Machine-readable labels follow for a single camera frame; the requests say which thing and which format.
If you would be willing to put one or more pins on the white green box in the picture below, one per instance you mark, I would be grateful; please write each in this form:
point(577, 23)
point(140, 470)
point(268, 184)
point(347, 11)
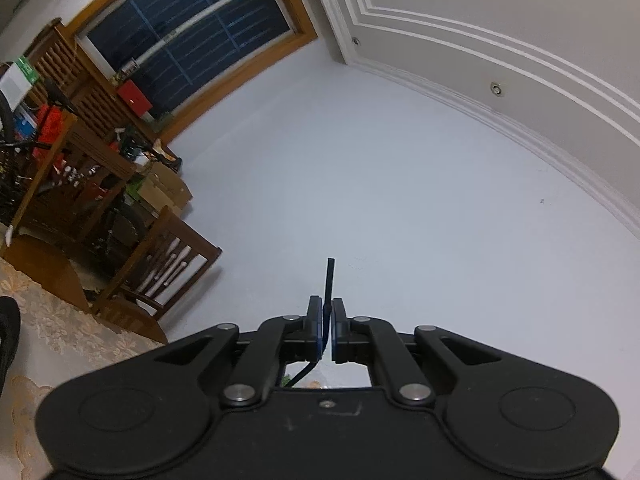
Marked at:
point(15, 82)

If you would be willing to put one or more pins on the black silver sneaker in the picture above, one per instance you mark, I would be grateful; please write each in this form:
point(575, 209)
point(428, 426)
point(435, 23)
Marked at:
point(7, 340)

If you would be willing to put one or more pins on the dark window wooden frame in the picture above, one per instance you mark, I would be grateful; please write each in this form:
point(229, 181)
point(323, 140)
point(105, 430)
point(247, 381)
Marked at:
point(200, 25)

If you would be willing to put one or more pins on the beige lace tablecloth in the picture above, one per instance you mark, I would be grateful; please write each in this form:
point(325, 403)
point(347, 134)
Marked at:
point(60, 340)

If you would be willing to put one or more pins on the black shoelace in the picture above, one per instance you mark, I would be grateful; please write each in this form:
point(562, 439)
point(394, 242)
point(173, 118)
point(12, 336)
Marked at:
point(331, 280)

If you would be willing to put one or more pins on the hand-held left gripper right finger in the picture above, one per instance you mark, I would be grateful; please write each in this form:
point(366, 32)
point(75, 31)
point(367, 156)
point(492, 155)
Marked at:
point(340, 325)

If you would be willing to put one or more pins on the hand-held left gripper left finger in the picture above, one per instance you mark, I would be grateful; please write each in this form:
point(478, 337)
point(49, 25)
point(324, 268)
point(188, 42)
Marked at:
point(315, 325)

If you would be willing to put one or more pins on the lattice-back wooden chair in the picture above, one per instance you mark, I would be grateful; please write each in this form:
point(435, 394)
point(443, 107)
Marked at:
point(65, 60)

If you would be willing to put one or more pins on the cardboard box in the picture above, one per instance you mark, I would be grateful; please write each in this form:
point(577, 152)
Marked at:
point(162, 187)

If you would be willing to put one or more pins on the flat red box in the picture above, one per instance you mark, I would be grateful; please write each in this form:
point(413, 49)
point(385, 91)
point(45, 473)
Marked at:
point(134, 95)

